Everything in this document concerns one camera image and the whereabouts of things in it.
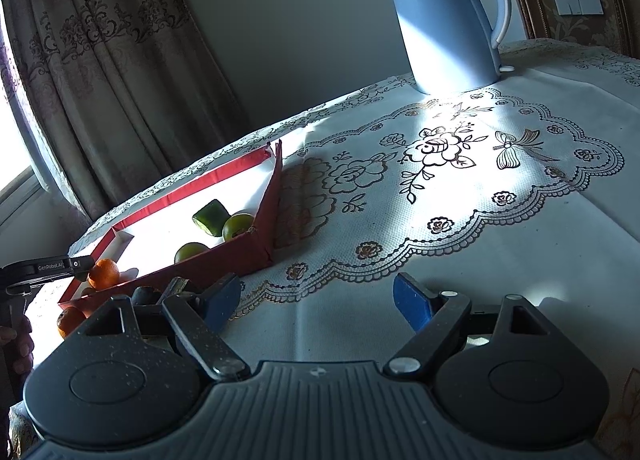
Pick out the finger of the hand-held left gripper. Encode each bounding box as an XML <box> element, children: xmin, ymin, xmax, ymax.
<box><xmin>67</xmin><ymin>256</ymin><xmax>95</xmax><ymax>283</ymax></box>

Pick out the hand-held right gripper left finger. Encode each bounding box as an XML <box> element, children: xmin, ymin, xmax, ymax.
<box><xmin>82</xmin><ymin>272</ymin><xmax>251</xmax><ymax>381</ymax></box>

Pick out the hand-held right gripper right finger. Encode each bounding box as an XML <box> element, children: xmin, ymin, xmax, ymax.
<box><xmin>382</xmin><ymin>272</ymin><xmax>553</xmax><ymax>376</ymax></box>

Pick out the large orange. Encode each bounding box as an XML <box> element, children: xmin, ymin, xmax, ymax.
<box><xmin>87</xmin><ymin>258</ymin><xmax>121</xmax><ymax>289</ymax></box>

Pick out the small orange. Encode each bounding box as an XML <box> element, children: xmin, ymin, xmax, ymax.
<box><xmin>56</xmin><ymin>306</ymin><xmax>87</xmax><ymax>339</ymax></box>

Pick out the round green citrus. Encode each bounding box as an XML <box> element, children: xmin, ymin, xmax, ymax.
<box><xmin>174</xmin><ymin>242</ymin><xmax>211</xmax><ymax>265</ymax></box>
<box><xmin>222</xmin><ymin>212</ymin><xmax>257</xmax><ymax>242</ymax></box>

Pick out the red cardboard box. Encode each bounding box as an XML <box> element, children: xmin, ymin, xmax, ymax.
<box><xmin>57</xmin><ymin>140</ymin><xmax>283</xmax><ymax>313</ymax></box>

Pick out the cut green citrus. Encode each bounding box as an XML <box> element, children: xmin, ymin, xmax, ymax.
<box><xmin>192</xmin><ymin>199</ymin><xmax>231</xmax><ymax>235</ymax></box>

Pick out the person's left hand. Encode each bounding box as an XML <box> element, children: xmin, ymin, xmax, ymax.
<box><xmin>0</xmin><ymin>315</ymin><xmax>35</xmax><ymax>376</ymax></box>

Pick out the window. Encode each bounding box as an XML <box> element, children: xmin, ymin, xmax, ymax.
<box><xmin>0</xmin><ymin>4</ymin><xmax>46</xmax><ymax>241</ymax></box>

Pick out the white lace table mat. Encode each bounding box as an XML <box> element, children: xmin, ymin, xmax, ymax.
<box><xmin>235</xmin><ymin>87</ymin><xmax>626</xmax><ymax>321</ymax></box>

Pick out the white gold floral tablecloth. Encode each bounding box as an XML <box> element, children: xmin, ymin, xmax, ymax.
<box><xmin>10</xmin><ymin>40</ymin><xmax>640</xmax><ymax>460</ymax></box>

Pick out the beige patterned curtain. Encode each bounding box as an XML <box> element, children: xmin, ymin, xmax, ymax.
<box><xmin>0</xmin><ymin>0</ymin><xmax>246</xmax><ymax>223</ymax></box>

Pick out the light blue electric kettle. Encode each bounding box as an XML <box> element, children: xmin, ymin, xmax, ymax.
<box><xmin>378</xmin><ymin>0</ymin><xmax>516</xmax><ymax>94</ymax></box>

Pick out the white wall switch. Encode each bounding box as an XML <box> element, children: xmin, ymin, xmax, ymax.
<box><xmin>552</xmin><ymin>0</ymin><xmax>601</xmax><ymax>16</ymax></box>

